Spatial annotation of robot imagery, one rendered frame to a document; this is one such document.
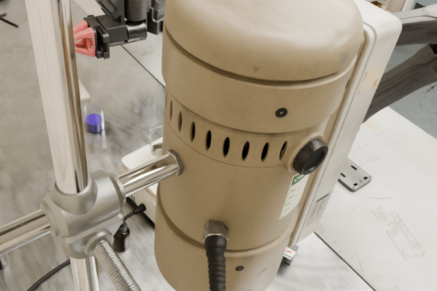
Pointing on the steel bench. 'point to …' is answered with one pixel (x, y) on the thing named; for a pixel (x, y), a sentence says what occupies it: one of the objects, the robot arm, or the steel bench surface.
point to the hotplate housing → (142, 200)
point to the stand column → (59, 88)
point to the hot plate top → (142, 156)
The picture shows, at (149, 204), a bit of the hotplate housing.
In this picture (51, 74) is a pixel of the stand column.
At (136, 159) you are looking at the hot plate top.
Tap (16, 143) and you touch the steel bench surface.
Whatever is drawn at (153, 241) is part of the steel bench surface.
